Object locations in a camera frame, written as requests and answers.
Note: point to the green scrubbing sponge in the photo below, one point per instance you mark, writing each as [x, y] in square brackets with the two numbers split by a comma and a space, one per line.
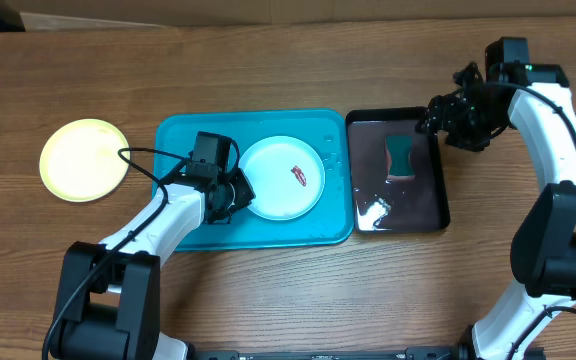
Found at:
[398, 157]

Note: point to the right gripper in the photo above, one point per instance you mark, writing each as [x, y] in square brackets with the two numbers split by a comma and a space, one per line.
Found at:
[443, 117]

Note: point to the black water tray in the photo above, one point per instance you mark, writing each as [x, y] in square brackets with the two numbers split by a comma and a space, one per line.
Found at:
[405, 206]

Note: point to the cardboard panel at back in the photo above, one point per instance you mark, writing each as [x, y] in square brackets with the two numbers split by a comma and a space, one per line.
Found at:
[254, 12]

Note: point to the light blue plate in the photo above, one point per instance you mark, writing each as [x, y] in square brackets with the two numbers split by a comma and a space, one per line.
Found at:
[286, 175]

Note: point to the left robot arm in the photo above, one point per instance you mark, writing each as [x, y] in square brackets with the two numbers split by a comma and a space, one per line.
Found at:
[108, 299]

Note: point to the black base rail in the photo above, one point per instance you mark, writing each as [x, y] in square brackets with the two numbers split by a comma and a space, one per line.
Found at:
[318, 355]

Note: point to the teal plastic tray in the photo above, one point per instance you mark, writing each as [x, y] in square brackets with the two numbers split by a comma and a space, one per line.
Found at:
[330, 221]

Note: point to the yellow-green plate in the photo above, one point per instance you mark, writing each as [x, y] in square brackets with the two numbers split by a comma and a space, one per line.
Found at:
[80, 161]

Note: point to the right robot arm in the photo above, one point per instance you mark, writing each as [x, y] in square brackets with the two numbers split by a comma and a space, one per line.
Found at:
[543, 250]

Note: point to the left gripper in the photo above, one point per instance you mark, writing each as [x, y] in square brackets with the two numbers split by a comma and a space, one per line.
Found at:
[245, 194]

